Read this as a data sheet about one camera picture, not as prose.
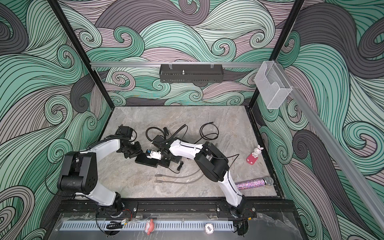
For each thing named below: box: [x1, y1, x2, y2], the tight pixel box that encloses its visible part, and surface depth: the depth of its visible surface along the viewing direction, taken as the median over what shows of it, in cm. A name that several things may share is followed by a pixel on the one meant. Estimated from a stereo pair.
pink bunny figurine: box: [246, 145, 264, 165], surface depth 90 cm
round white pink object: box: [204, 223, 214, 235], surface depth 65 cm
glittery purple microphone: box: [235, 176, 274, 191], surface depth 80 cm
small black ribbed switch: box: [134, 153, 159, 168], surface depth 88 cm
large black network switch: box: [159, 152, 182, 168], surface depth 81 cm
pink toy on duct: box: [144, 218, 155, 236], surface depth 66 cm
